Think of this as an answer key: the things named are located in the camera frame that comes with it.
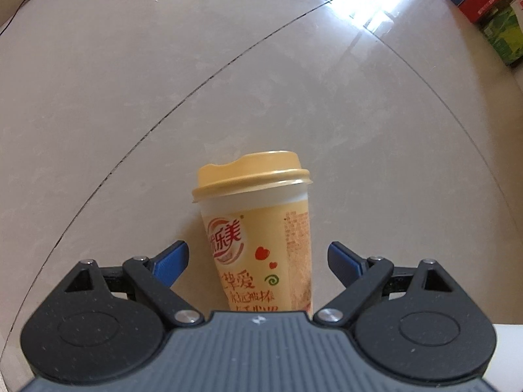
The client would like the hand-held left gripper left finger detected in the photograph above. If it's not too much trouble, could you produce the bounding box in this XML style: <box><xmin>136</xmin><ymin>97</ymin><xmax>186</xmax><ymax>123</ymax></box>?
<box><xmin>47</xmin><ymin>240</ymin><xmax>204</xmax><ymax>328</ymax></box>

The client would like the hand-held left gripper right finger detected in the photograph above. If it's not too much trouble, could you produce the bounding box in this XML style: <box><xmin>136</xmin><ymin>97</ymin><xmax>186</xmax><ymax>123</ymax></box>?
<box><xmin>312</xmin><ymin>242</ymin><xmax>475</xmax><ymax>329</ymax></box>

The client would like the yellow milk tea cup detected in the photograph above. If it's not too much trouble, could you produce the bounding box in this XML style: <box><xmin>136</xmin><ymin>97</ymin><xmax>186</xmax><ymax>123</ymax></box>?
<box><xmin>191</xmin><ymin>151</ymin><xmax>314</xmax><ymax>319</ymax></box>

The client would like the green cardboard box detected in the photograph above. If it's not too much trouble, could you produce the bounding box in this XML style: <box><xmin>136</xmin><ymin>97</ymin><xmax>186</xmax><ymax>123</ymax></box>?
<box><xmin>480</xmin><ymin>0</ymin><xmax>523</xmax><ymax>68</ymax></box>

